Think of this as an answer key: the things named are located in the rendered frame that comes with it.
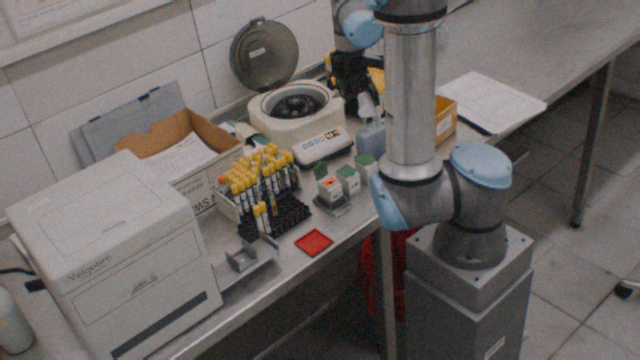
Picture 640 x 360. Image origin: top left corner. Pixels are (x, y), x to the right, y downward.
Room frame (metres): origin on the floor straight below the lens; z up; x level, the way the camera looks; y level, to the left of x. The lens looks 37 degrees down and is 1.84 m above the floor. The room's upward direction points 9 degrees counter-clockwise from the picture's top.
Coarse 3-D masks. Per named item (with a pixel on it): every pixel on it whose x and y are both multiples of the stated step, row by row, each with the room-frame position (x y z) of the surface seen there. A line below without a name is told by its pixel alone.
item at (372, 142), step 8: (384, 120) 1.36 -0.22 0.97; (368, 128) 1.34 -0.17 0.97; (376, 128) 1.33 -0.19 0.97; (384, 128) 1.33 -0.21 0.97; (360, 136) 1.31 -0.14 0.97; (368, 136) 1.30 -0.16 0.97; (376, 136) 1.32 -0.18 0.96; (384, 136) 1.33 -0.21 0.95; (360, 144) 1.31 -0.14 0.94; (368, 144) 1.30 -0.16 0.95; (376, 144) 1.32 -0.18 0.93; (384, 144) 1.33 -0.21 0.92; (360, 152) 1.32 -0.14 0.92; (368, 152) 1.30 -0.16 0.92; (376, 152) 1.31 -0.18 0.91; (384, 152) 1.33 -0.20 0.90; (376, 160) 1.31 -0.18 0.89
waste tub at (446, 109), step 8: (440, 96) 1.45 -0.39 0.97; (440, 104) 1.45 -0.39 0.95; (448, 104) 1.43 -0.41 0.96; (456, 104) 1.40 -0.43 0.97; (440, 112) 1.45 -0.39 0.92; (448, 112) 1.38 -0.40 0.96; (456, 112) 1.40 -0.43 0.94; (440, 120) 1.36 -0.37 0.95; (448, 120) 1.38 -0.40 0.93; (456, 120) 1.41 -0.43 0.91; (440, 128) 1.36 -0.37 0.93; (448, 128) 1.38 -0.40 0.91; (456, 128) 1.41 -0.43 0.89; (440, 136) 1.36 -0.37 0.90; (448, 136) 1.38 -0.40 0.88
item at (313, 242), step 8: (312, 232) 1.07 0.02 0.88; (320, 232) 1.06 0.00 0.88; (296, 240) 1.04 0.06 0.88; (304, 240) 1.05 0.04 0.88; (312, 240) 1.04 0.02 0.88; (320, 240) 1.04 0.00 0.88; (328, 240) 1.03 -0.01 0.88; (304, 248) 1.01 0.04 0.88; (312, 248) 1.01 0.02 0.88; (320, 248) 1.01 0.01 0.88; (312, 256) 0.99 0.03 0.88
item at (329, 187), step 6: (318, 180) 1.17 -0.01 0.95; (324, 180) 1.17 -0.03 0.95; (330, 180) 1.17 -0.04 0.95; (336, 180) 1.16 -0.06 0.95; (318, 186) 1.16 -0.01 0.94; (324, 186) 1.15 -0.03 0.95; (330, 186) 1.14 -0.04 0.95; (336, 186) 1.15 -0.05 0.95; (324, 192) 1.15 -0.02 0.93; (330, 192) 1.13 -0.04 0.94; (336, 192) 1.14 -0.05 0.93; (324, 198) 1.15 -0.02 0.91; (330, 198) 1.13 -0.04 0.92; (336, 198) 1.14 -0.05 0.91
